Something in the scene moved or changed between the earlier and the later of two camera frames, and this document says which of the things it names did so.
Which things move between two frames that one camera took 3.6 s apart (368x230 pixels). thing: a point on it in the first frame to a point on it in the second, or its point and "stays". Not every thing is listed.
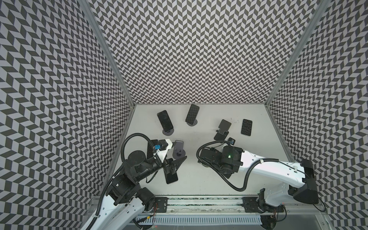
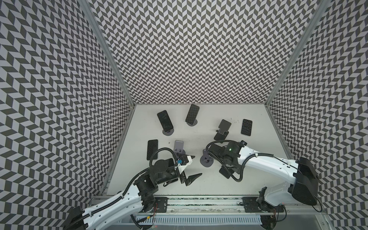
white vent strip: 201,220 stays
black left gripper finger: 178,162 to 191,178
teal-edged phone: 152,143 stays
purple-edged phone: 165,120 stays
